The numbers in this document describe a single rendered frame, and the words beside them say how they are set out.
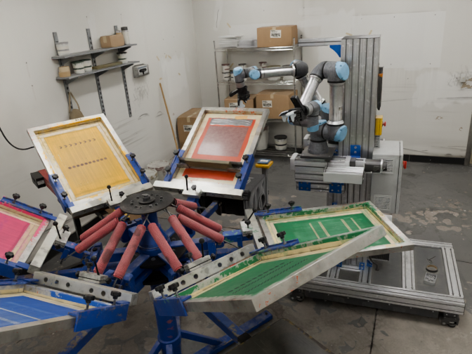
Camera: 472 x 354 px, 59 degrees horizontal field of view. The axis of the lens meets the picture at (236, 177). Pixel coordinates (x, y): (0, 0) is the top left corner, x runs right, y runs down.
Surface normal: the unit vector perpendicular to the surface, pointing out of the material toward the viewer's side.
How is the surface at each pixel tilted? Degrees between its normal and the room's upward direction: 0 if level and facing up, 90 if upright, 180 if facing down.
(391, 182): 90
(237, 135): 30
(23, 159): 90
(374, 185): 90
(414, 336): 0
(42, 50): 90
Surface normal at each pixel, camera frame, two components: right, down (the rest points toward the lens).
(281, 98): -0.39, 0.33
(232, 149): -0.26, -0.61
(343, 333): -0.07, -0.92
